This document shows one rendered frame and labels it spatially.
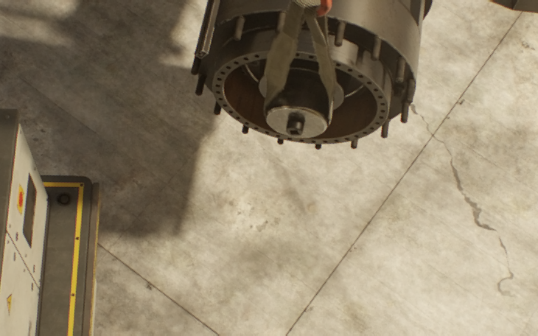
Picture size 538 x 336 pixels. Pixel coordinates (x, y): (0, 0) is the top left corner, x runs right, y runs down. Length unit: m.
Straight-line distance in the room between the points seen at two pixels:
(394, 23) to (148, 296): 1.22
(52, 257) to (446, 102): 1.47
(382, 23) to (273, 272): 1.10
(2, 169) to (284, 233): 1.11
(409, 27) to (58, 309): 1.16
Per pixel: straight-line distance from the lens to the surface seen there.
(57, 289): 2.34
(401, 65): 1.85
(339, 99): 1.97
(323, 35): 1.62
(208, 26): 1.86
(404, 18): 1.90
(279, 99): 1.88
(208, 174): 2.78
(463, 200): 2.89
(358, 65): 1.81
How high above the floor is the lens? 2.54
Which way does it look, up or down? 66 degrees down
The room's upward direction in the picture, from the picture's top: 11 degrees clockwise
